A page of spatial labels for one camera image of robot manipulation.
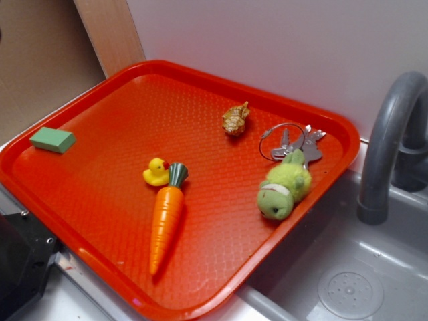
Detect silver keys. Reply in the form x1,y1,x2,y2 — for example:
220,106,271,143
258,122,326,168

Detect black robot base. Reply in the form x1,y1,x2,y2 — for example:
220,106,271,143
1,213,58,320

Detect red plastic tray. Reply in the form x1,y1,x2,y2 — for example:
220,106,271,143
1,61,360,320

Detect yellow rubber duck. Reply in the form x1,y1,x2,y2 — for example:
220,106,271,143
142,158,169,187

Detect orange toy carrot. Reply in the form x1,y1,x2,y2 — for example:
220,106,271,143
149,163,189,276

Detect green rectangular block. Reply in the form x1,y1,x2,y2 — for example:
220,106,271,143
29,127,76,154

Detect grey toy sink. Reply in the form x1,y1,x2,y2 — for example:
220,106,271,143
0,133,428,321

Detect wooden board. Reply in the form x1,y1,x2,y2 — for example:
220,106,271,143
74,0,146,78

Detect grey toy faucet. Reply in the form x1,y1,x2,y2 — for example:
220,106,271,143
357,71,427,225

